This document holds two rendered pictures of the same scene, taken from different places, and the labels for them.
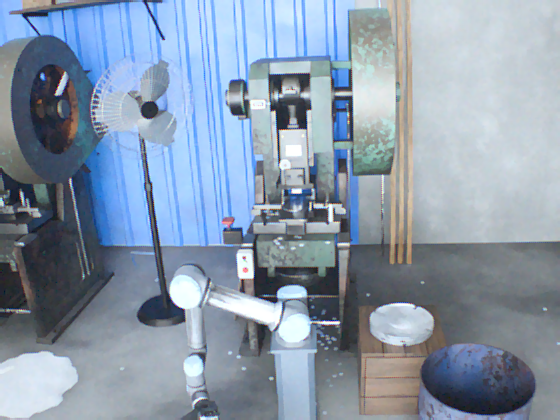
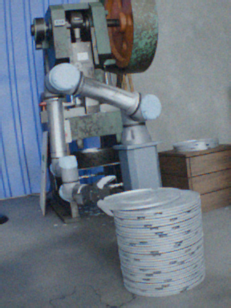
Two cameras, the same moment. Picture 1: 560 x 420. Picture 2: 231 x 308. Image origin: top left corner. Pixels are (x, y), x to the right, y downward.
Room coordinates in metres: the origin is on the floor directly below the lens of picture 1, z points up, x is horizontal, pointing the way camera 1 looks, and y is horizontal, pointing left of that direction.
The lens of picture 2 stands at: (0.20, 0.84, 0.55)
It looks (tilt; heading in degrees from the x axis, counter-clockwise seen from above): 4 degrees down; 335
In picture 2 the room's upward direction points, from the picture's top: 8 degrees counter-clockwise
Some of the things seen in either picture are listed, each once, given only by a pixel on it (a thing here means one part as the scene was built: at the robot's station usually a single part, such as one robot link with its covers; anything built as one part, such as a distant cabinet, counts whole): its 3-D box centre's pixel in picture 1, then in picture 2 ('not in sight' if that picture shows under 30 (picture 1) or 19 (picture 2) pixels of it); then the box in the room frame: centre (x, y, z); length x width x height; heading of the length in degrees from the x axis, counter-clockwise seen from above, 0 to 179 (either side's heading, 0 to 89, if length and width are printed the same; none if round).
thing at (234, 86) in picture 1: (244, 100); (42, 31); (2.70, 0.13, 1.31); 0.22 x 0.12 x 0.22; 173
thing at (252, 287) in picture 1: (255, 245); (51, 149); (2.82, 0.14, 0.45); 0.92 x 0.12 x 0.90; 173
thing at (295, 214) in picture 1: (295, 222); (92, 103); (2.47, -0.09, 0.72); 0.25 x 0.14 x 0.14; 173
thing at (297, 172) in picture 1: (294, 153); (81, 61); (2.61, -0.11, 1.04); 0.17 x 0.15 x 0.30; 173
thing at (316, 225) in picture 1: (298, 217); (87, 111); (2.65, -0.11, 0.68); 0.45 x 0.30 x 0.06; 83
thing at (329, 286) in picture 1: (301, 277); (94, 164); (2.66, -0.11, 0.31); 0.43 x 0.42 x 0.01; 83
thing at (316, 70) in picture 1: (298, 182); (79, 93); (2.79, -0.13, 0.83); 0.79 x 0.43 x 1.34; 173
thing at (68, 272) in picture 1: (38, 173); not in sight; (3.23, 1.56, 0.87); 1.53 x 0.99 x 1.74; 171
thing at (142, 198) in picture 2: not in sight; (139, 198); (1.31, 0.26, 0.30); 0.29 x 0.29 x 0.01
